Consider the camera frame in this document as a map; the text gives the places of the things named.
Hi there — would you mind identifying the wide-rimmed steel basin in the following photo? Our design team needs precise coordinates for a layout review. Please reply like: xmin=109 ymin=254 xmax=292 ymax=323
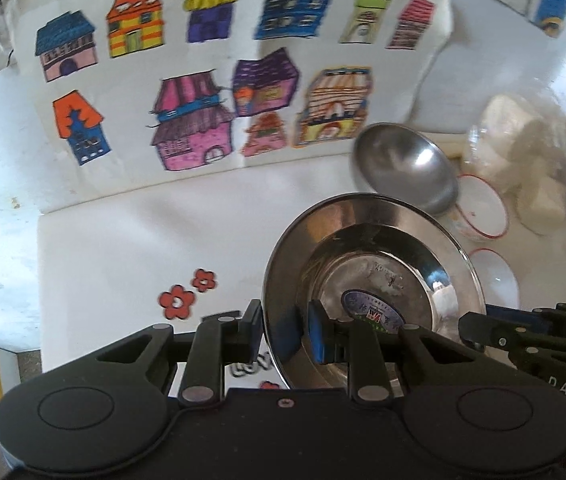
xmin=263 ymin=194 xmax=486 ymax=391

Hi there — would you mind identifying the white bowl with red rim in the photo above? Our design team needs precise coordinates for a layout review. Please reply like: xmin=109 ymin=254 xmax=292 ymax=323
xmin=454 ymin=174 xmax=509 ymax=241
xmin=467 ymin=248 xmax=522 ymax=314

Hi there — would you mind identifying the white printed cartoon sheet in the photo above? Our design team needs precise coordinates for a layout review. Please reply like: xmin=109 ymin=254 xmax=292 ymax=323
xmin=37 ymin=157 xmax=468 ymax=391

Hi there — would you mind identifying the stainless steel bowl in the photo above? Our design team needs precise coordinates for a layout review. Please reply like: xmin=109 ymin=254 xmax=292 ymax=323
xmin=352 ymin=122 xmax=459 ymax=216

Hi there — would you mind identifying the paper with coloured house drawings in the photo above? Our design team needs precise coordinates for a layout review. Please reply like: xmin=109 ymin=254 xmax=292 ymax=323
xmin=0 ymin=0 xmax=454 ymax=213

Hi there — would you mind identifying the clear bag of white rolls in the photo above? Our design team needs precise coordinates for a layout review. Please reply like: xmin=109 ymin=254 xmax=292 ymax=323
xmin=460 ymin=92 xmax=566 ymax=236

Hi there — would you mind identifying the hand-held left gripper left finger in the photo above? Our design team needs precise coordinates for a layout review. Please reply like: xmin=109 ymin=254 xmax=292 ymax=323
xmin=97 ymin=300 xmax=264 ymax=407

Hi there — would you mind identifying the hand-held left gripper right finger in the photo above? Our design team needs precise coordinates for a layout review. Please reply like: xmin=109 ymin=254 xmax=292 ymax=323
xmin=307 ymin=301 xmax=468 ymax=406

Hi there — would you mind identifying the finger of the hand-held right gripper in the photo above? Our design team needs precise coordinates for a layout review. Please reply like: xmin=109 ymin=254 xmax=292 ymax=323
xmin=458 ymin=311 xmax=566 ymax=357
xmin=485 ymin=303 xmax=566 ymax=328

